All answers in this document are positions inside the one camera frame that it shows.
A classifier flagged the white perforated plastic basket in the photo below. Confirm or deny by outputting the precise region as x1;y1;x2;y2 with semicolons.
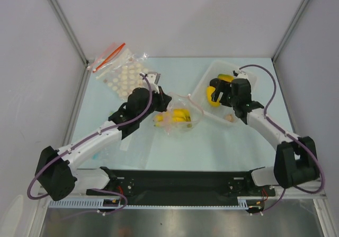
190;59;258;128

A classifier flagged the green orange mango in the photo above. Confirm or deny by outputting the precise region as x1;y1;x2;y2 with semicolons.
217;74;234;83

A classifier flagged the pink dotted zip bag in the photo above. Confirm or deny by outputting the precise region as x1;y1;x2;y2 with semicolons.
153;92;204;136

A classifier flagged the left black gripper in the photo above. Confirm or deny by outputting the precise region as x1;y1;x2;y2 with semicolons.
137;85;171;121

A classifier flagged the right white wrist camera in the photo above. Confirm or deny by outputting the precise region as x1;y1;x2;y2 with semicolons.
233;70;249;80

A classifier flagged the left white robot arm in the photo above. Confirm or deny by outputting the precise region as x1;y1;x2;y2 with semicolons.
35;88;172;201

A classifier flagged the left aluminium frame post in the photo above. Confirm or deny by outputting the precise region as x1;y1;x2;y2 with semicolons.
47;0;88;66

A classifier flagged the beige garlic bulb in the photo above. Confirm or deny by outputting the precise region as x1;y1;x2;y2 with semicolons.
225;114;235;122

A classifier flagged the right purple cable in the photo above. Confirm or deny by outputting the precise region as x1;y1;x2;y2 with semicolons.
239;64;327;194

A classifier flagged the dark purple fruit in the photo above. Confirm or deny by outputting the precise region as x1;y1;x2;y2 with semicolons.
209;78;219;88

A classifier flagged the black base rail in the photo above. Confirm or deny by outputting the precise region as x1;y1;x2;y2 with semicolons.
86;169;275;207

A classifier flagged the red zipper clear bag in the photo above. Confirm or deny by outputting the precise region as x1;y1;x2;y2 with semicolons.
86;42;133;74

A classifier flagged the yellow banana bunch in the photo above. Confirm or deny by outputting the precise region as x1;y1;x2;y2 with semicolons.
153;108;191;127

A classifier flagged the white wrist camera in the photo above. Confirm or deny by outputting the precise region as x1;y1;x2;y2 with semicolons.
144;72;160;93
233;70;249;80

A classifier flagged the aluminium frame post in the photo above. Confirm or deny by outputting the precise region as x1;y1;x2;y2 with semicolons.
271;0;311;64
47;0;88;66

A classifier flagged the white slotted cable duct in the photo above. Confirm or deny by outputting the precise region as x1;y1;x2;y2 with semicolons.
48;197;262;210

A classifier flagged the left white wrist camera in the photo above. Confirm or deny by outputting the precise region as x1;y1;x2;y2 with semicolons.
144;72;160;93

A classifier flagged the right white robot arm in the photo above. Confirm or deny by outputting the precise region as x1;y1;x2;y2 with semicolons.
208;78;320;195

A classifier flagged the cream dotted zip bag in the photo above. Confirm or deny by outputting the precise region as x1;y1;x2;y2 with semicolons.
99;53;149;100

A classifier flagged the right aluminium frame post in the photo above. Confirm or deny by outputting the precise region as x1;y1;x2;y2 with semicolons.
271;0;311;64

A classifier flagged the blue zipper clear bag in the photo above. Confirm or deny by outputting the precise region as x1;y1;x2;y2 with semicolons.
92;119;155;170

